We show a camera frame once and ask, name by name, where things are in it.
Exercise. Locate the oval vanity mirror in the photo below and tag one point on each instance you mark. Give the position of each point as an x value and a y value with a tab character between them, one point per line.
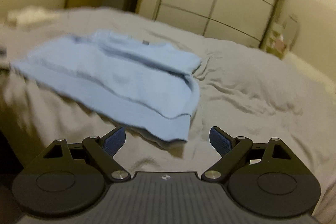
290	32

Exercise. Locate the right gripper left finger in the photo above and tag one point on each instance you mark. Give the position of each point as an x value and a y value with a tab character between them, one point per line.
101	151

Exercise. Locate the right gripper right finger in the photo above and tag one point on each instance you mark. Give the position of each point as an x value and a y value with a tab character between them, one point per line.
233	152

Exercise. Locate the white shelf organizer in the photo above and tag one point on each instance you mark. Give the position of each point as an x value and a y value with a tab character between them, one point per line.
274	42

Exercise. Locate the grey duvet cover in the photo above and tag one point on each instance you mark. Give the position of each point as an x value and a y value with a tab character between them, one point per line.
244	91

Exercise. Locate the light blue sweatshirt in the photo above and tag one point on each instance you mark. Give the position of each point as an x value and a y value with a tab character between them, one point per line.
144	85

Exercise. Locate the white long pillow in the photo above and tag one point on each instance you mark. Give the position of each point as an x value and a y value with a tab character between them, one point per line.
310	72

